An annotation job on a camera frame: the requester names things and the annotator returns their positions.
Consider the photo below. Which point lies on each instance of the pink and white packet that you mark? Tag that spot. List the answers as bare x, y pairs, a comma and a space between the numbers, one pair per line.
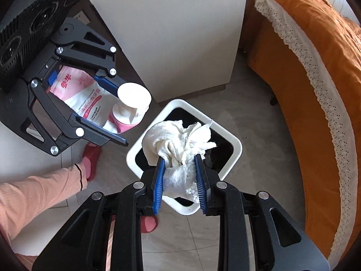
81, 93

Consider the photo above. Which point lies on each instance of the white square waste bin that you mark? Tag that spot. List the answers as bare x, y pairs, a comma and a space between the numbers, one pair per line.
134, 158

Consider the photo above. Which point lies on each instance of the black bed leg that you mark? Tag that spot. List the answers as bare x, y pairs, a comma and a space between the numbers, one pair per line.
273, 100

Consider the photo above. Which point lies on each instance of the white wall socket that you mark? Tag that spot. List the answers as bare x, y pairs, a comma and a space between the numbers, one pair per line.
81, 16

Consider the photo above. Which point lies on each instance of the orange bed cover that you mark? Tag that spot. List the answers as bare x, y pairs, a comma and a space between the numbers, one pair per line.
324, 76

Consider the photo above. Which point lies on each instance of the black bin liner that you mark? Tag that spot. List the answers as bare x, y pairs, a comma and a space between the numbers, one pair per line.
222, 152

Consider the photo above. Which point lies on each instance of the white lace bed trim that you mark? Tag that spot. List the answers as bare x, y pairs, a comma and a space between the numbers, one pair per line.
307, 62

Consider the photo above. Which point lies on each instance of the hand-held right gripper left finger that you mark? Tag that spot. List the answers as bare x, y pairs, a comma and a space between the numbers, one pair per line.
158, 186

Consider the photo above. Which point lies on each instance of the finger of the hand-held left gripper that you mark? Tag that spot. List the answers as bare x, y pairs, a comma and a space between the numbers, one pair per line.
108, 86
93, 134

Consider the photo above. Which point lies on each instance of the white cabinet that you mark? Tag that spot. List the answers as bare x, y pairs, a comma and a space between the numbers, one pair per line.
169, 34

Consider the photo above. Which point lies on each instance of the white tissue wad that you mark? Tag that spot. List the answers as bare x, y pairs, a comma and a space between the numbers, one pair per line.
180, 138

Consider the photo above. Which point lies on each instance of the person's leg in pink trousers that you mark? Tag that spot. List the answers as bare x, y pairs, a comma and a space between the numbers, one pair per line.
33, 197

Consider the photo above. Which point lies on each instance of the pink and white paper cup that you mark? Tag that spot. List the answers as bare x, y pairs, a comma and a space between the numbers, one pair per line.
134, 96

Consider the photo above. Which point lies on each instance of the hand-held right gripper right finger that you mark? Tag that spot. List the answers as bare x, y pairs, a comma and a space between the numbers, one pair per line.
200, 186

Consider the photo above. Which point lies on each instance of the red slipper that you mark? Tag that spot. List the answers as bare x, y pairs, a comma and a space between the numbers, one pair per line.
149, 224
91, 158

